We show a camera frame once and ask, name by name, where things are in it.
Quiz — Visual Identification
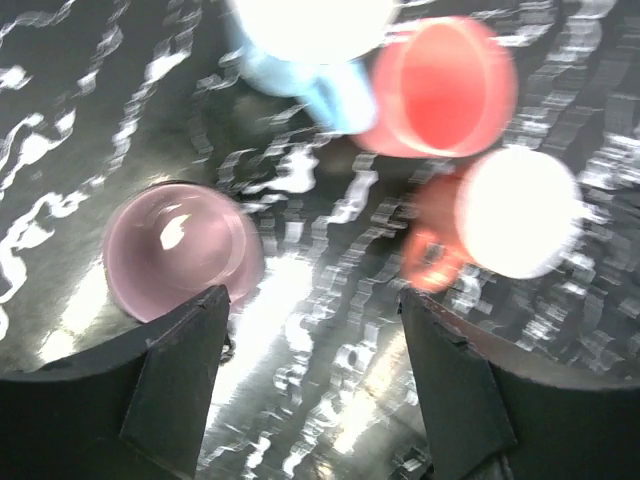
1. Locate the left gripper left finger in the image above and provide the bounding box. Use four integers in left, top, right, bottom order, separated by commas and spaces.
1, 286, 230, 479

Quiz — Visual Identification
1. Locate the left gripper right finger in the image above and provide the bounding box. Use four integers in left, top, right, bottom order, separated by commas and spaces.
399, 288, 639, 479

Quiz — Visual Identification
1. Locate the purple mug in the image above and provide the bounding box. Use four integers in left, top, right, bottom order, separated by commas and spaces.
102, 182, 265, 322

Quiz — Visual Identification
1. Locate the orange floral mug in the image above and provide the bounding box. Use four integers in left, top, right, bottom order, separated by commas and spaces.
402, 147, 583, 293

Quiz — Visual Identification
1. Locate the pink cup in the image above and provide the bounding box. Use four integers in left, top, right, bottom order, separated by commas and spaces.
354, 16, 518, 158

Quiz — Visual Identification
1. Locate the blue faceted cup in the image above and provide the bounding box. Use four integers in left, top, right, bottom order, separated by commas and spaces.
226, 0, 399, 134

